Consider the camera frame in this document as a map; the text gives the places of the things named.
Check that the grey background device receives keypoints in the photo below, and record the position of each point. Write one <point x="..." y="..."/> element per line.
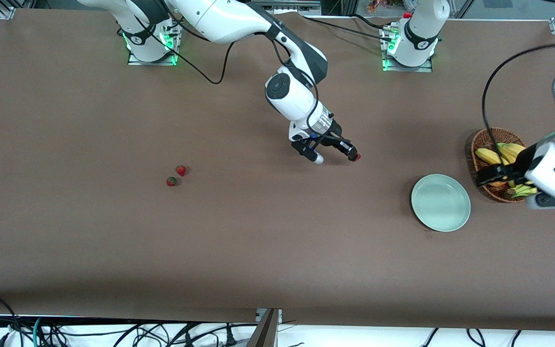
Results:
<point x="282" y="7"/>

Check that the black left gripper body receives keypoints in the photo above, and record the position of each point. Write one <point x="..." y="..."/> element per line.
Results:
<point x="524" y="159"/>

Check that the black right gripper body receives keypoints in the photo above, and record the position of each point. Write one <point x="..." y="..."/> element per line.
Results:
<point x="336" y="129"/>

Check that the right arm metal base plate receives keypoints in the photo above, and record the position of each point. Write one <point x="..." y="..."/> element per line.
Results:
<point x="135" y="61"/>

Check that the brown wicker basket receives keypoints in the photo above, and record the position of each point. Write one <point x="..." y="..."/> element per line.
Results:
<point x="487" y="137"/>

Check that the yellow banana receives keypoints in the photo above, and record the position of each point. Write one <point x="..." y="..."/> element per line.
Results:
<point x="508" y="152"/>
<point x="523" y="191"/>
<point x="487" y="155"/>

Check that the pale green plate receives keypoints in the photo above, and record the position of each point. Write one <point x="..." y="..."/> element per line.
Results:
<point x="441" y="202"/>

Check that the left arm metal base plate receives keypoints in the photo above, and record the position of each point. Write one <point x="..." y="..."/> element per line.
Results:
<point x="405" y="69"/>

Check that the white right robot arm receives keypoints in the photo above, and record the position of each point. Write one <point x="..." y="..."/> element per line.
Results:
<point x="219" y="19"/>

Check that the aluminium frame profile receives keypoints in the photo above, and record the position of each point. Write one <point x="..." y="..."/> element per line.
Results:
<point x="265" y="332"/>

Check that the brown table cover sheet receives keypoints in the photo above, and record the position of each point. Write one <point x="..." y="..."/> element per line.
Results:
<point x="277" y="241"/>

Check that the black power plug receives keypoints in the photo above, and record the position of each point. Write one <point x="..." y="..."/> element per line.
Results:
<point x="230" y="340"/>

